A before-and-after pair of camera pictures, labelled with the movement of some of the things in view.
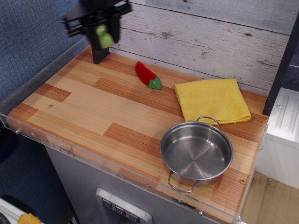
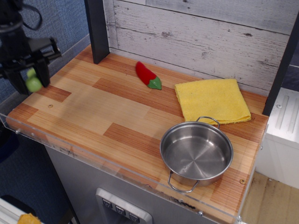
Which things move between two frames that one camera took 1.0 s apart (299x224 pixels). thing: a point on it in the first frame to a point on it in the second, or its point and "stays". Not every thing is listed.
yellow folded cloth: [220, 98] stays
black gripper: [93, 11] to [17, 51]
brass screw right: [243, 181] stays
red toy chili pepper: [147, 76] stays
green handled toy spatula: [105, 39] to [33, 83]
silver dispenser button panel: [110, 209] stays
